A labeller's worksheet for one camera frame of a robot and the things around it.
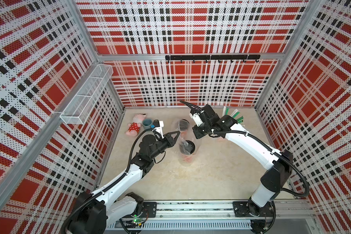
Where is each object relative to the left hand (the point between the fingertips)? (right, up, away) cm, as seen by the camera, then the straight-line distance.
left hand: (182, 132), depth 75 cm
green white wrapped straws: (+29, +12, +21) cm, 37 cm away
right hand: (+8, +1, +4) cm, 9 cm away
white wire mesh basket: (-64, +17, +17) cm, 68 cm away
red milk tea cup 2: (+3, -8, -3) cm, 9 cm away
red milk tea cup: (+1, +3, +7) cm, 8 cm away
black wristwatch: (-12, +5, -5) cm, 14 cm away
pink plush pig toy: (-34, +1, +26) cm, 43 cm away
